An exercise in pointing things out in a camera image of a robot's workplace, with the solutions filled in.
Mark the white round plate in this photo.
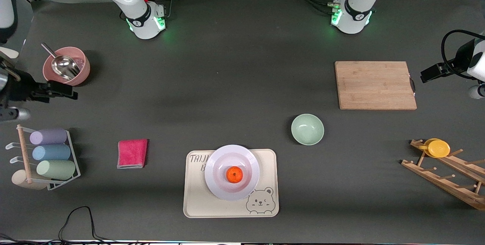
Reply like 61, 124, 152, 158
205, 144, 261, 201

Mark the orange fruit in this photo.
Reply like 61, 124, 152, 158
226, 166, 243, 183

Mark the metal scoop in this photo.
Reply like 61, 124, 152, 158
41, 43, 81, 80

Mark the pink bowl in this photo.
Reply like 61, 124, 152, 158
43, 47, 91, 87

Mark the purple cup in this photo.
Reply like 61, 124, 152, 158
30, 128, 68, 145

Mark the blue cup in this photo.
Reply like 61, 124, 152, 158
32, 144, 72, 161

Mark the wooden cutting board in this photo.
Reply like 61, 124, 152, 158
335, 61, 418, 110

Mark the wooden rod of cup rack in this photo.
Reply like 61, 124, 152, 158
17, 124, 34, 184

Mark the yellow cup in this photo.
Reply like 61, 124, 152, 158
419, 138, 451, 158

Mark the green cup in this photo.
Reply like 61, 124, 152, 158
36, 160, 76, 180

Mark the pink folded cloth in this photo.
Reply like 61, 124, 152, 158
117, 139, 148, 169

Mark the beige cup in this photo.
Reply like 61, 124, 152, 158
11, 169, 48, 190

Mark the wooden peg drying rack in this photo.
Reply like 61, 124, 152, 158
401, 139, 485, 211

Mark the light green bowl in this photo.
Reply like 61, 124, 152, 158
291, 114, 325, 146

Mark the beige bear print tray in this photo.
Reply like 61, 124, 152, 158
183, 149, 280, 218

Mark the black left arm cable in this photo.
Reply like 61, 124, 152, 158
441, 29, 485, 80

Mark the white wire cup rack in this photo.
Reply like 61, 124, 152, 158
5, 129, 81, 191

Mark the black cable on table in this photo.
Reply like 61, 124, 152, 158
57, 206, 114, 242

